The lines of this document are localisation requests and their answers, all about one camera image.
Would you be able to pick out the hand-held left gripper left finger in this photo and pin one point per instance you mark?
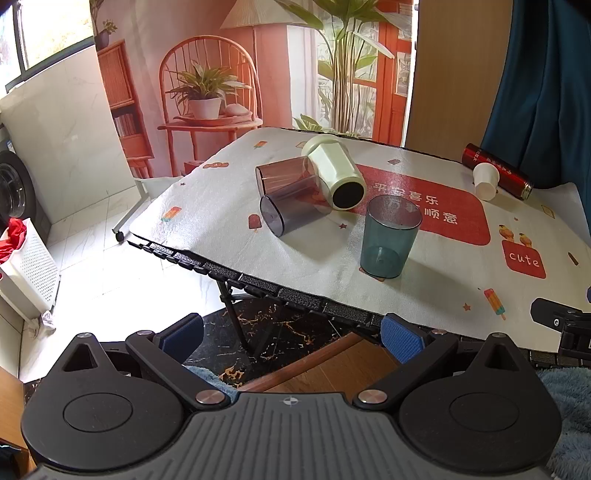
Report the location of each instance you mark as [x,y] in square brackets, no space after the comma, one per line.
[178,336]

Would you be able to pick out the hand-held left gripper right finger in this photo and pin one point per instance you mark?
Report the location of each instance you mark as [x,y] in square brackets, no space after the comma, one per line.
[402,340]

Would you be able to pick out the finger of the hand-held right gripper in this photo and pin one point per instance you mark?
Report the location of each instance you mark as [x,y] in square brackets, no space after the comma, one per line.
[549,311]

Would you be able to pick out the translucent grey cup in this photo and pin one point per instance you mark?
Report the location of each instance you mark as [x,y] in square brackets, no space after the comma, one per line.
[295,207]

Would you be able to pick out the translucent pink cup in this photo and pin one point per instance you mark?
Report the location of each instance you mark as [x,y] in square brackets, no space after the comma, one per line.
[281,174]

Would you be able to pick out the pale green cup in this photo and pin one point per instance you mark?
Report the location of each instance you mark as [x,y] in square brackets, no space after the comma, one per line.
[328,161]

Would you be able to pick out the translucent teal cup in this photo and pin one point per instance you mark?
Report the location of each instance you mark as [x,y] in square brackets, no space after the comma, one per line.
[388,249]

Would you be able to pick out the small white paper cup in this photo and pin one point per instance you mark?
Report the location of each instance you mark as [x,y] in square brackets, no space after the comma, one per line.
[485,181]

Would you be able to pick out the blue fluffy rug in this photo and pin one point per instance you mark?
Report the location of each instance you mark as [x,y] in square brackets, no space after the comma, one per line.
[217,381]
[570,415]

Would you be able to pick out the black folding table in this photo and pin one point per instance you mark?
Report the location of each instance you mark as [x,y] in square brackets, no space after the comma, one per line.
[295,294]

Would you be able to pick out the white wheeled rack leg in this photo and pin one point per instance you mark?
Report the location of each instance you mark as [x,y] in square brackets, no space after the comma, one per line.
[134,207]

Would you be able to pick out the red cylindrical bottle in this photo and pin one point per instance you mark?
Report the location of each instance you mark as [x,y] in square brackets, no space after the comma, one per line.
[513,177]

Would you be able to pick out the white perforated laundry basket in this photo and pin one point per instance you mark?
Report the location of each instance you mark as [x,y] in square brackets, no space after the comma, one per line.
[34,272]

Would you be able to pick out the red cloth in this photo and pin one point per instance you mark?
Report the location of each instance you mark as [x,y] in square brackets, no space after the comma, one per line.
[14,230]

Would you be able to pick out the dark blue curtain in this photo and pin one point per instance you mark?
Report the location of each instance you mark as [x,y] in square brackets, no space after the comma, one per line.
[545,92]

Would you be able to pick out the wooden door panel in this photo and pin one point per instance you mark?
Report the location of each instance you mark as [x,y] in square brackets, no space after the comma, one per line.
[452,69]

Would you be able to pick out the window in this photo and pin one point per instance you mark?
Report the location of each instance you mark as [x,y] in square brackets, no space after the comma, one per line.
[46,32]

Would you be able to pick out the printed wall tapestry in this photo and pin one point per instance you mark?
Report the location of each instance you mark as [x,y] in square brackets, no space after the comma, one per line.
[277,69]

